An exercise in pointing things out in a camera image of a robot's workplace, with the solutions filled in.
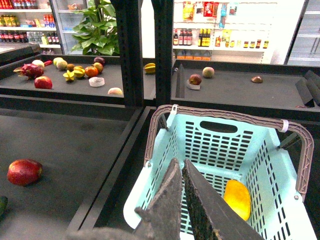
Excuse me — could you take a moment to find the black upper produce tray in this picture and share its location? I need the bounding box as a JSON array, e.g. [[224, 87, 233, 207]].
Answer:
[[171, 60, 320, 122]]

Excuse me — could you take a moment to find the light blue plastic basket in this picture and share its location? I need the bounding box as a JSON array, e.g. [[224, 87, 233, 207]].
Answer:
[[123, 114, 316, 240]]

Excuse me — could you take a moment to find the orange tomato fruit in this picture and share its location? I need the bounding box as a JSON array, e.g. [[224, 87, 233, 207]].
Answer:
[[84, 66, 99, 78]]

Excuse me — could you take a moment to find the brown basket handle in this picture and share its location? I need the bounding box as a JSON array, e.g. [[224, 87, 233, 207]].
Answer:
[[144, 104, 314, 200]]

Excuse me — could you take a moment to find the brown halved fruit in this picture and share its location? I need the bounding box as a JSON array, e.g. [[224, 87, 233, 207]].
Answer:
[[251, 75, 263, 84]]

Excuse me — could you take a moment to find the pink dragon fruit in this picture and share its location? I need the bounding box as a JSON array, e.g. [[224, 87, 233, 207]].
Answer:
[[13, 63, 44, 80]]

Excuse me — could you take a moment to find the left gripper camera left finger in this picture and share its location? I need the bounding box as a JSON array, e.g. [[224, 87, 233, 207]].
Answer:
[[133, 158, 183, 240]]

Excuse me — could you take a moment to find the pale peach fruit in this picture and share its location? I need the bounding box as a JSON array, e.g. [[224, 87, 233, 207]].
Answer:
[[202, 66, 215, 79]]

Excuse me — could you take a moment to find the green potted plant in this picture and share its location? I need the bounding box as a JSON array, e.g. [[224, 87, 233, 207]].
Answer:
[[71, 0, 120, 56]]

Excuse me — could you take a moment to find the black shelf post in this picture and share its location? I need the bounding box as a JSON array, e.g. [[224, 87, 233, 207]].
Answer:
[[111, 0, 144, 107]]

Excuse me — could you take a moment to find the red apple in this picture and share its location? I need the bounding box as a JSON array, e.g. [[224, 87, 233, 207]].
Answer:
[[188, 74, 202, 86], [34, 76, 53, 90]]

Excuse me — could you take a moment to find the white tape roll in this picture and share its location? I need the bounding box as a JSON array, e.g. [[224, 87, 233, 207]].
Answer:
[[88, 76, 105, 88]]

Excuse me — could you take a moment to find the red mango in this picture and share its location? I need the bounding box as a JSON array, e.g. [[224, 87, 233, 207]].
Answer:
[[7, 158, 43, 186]]

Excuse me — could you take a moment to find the yellow mango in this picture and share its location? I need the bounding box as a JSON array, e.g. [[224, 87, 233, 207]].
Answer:
[[223, 179, 251, 221]]

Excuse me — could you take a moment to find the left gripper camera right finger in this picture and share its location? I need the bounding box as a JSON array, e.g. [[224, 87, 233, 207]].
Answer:
[[182, 159, 262, 240]]

